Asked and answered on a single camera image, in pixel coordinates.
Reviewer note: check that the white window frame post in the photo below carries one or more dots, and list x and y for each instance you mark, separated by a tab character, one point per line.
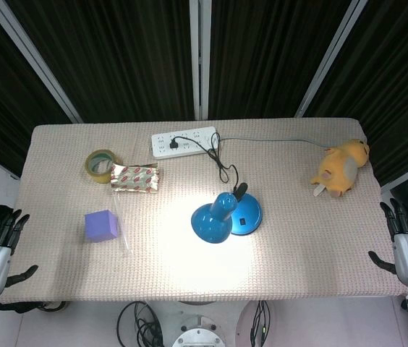
334	58
32	59
199	58

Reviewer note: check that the white power strip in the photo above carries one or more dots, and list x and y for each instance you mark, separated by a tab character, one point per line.
184	141

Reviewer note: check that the robot base column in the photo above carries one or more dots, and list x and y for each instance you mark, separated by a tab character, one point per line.
196	330

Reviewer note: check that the clear plastic straw wrapper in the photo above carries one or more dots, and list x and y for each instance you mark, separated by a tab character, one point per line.
121	224

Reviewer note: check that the purple cube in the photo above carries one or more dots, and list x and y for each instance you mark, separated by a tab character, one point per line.
101	229

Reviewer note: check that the yellow plush toy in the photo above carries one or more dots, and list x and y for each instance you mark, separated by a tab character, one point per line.
341	168

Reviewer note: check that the blue desk lamp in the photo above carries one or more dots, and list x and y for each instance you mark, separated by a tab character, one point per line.
222	217

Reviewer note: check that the beige waffle tablecloth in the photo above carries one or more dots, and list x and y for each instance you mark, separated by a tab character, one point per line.
204	260

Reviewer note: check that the clear tape roll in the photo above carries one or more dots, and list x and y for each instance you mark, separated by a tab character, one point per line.
100	167

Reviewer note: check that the silver foil snack packet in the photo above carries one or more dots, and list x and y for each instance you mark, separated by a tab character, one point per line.
133	177

